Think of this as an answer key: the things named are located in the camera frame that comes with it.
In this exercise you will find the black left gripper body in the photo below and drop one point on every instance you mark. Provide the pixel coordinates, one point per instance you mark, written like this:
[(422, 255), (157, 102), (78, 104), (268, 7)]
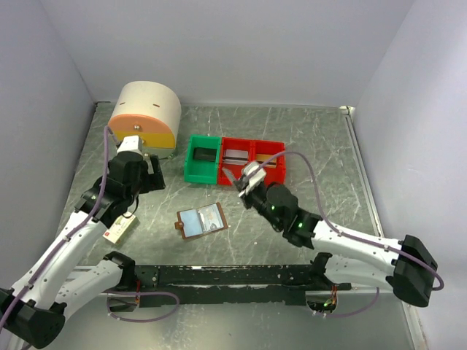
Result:
[(151, 181)]

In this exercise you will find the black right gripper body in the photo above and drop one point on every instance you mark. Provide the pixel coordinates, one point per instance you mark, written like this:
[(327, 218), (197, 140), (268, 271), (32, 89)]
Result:
[(257, 198)]

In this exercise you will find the black VIP card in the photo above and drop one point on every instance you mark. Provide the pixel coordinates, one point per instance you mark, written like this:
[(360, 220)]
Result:
[(205, 154)]

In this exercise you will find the brown leather card holder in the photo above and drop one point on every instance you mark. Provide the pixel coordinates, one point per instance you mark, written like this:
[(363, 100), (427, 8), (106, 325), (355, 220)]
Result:
[(195, 223)]

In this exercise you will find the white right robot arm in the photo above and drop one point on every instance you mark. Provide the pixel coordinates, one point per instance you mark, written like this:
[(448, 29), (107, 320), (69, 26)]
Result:
[(408, 266)]

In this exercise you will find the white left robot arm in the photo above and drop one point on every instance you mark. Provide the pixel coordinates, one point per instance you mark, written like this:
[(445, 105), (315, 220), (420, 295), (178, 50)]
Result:
[(37, 306)]

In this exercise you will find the silver white card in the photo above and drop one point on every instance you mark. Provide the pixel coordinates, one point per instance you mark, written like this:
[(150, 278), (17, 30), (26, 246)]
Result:
[(235, 157)]

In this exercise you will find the gold card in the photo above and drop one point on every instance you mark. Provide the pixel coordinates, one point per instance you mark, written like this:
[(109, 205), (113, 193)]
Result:
[(266, 160)]

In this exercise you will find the white card in holder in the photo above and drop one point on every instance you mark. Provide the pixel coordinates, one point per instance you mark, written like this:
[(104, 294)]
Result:
[(211, 219)]

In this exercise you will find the red right plastic bin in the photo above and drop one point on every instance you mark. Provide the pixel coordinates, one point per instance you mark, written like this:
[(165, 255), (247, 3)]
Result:
[(271, 148)]

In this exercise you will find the green plastic bin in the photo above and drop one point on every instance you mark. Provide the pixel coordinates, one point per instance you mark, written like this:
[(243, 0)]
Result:
[(201, 172)]

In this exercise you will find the white cardboard box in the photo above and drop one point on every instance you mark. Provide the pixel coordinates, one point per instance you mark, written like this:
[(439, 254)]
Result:
[(119, 228)]

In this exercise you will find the round mini drawer cabinet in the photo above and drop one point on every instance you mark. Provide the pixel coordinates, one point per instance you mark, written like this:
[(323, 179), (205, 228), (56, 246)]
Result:
[(151, 111)]

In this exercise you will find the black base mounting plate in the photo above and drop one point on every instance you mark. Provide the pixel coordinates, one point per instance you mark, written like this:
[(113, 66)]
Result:
[(208, 285)]

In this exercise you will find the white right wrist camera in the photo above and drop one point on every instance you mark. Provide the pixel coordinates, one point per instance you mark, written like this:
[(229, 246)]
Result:
[(253, 174)]

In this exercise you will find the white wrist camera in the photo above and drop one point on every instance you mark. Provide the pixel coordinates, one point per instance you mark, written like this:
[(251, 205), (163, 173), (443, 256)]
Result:
[(131, 144), (253, 174)]

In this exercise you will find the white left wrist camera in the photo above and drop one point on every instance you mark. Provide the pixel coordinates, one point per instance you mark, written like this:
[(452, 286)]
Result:
[(131, 144)]

